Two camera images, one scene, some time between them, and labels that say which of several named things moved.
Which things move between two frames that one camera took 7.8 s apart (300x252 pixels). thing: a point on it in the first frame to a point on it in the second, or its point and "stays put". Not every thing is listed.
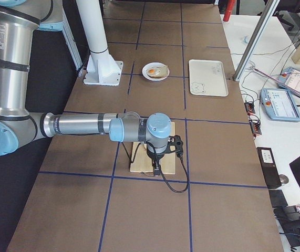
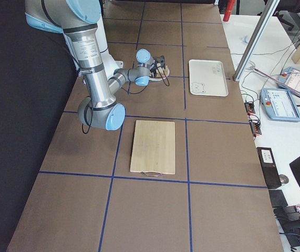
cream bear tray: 207,77 stays put
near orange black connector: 255,126 stays put
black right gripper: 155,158 to 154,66
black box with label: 270,169 stays put
